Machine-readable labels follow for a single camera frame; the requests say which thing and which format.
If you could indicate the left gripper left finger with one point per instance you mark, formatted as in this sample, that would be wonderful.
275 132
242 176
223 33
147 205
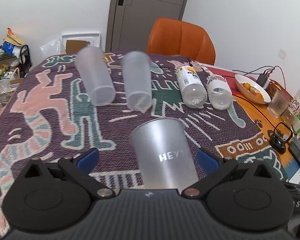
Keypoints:
77 170

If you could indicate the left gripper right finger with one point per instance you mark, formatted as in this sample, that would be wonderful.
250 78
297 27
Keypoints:
218 170

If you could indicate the frosted plastic cup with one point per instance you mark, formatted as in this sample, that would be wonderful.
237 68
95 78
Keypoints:
136 72
163 154
95 75

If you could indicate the colourful woven table blanket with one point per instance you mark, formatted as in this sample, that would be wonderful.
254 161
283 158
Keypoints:
50 116

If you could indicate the clear bottle white label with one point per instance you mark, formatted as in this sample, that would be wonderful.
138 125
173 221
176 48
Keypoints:
219 92

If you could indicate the orange cartoon desk mat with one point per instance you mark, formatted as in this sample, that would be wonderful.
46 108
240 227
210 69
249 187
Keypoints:
260 115

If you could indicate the clear bottle yellow label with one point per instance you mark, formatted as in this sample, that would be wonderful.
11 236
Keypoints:
192 90

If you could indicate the white bowl of oranges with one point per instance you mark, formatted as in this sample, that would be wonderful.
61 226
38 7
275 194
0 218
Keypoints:
251 90

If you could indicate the orange drink bottle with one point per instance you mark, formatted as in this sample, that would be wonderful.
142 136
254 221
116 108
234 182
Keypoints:
292 111

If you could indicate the clear drinking glass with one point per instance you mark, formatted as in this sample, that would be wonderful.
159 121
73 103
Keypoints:
278 104

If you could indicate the black power adapter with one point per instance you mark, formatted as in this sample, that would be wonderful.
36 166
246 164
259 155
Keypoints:
263 81

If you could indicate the white framed board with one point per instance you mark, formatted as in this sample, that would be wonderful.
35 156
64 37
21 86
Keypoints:
74 41

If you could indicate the black cluttered shoe rack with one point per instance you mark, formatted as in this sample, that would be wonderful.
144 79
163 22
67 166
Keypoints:
15 59

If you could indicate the orange leather chair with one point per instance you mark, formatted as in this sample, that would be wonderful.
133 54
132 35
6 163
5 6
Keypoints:
174 37

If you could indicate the grey entrance door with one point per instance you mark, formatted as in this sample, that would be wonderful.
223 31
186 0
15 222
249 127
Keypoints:
129 26

